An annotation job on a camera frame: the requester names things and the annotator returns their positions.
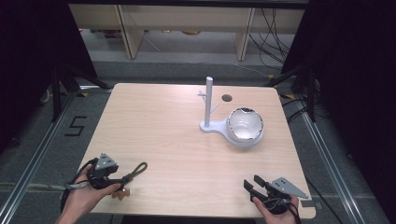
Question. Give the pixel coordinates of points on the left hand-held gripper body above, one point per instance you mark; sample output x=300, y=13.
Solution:
x=101, y=172

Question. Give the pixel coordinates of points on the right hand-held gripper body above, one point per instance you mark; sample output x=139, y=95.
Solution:
x=278, y=193

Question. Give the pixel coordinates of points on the person's right hand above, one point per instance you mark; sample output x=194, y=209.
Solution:
x=274, y=216

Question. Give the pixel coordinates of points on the person's left hand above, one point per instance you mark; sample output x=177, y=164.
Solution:
x=82, y=199

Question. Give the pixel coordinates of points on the grey tape patch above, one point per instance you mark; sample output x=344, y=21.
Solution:
x=307, y=203

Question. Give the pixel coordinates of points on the dark round table grommet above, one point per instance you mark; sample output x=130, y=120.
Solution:
x=227, y=98

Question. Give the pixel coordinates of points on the black metal stand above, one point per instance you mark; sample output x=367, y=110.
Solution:
x=56, y=93
x=311, y=93

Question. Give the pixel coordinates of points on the black curtain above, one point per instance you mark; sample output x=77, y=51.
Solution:
x=34, y=62
x=355, y=77

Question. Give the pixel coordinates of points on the light wooden desk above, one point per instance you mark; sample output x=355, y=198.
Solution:
x=186, y=18

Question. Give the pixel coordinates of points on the aluminium floor rail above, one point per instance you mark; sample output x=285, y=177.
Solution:
x=34, y=158
x=330, y=165

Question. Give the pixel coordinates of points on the white stand with post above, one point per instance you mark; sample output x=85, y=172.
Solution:
x=208, y=102

